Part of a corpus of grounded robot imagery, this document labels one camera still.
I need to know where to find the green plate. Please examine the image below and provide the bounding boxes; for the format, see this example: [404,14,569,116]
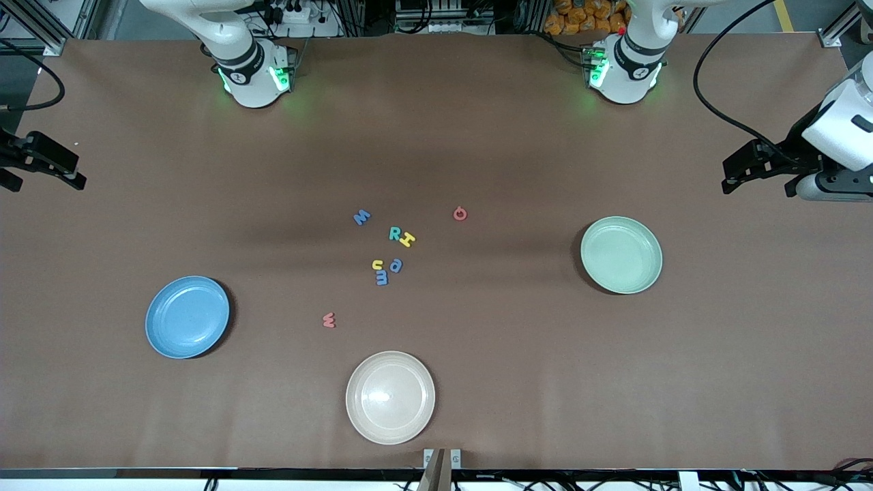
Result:
[580,215,664,295]

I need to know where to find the blue plate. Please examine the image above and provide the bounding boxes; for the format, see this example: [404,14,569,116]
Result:
[145,275,231,360]

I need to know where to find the bag of orange fruit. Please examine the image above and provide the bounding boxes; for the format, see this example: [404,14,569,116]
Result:
[544,0,632,36]

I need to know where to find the white power strip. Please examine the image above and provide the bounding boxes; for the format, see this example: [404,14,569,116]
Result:
[263,3,321,25]

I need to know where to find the beige plate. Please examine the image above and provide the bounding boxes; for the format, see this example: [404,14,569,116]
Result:
[345,351,437,446]

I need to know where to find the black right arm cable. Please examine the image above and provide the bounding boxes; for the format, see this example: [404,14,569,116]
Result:
[0,38,66,113]

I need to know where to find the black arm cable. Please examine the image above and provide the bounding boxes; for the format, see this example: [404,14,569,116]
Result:
[693,0,782,152]
[0,38,66,113]

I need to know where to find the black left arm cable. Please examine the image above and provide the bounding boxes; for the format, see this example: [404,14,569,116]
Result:
[693,0,782,152]

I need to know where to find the aluminium frame profile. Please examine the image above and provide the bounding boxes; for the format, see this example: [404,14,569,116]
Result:
[0,0,93,57]
[818,0,873,48]

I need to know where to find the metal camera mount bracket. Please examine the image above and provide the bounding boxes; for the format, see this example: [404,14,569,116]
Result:
[416,448,462,491]

